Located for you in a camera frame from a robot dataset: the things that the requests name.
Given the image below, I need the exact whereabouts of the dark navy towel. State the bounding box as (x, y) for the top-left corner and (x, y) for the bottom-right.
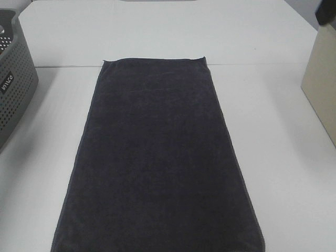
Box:
(51, 58), (265, 251)

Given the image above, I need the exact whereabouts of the beige fabric storage bin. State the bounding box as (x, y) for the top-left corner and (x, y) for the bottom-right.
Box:
(301, 24), (335, 143)

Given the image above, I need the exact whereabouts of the grey perforated plastic basket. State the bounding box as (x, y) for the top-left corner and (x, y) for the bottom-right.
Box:
(1, 8), (39, 147)

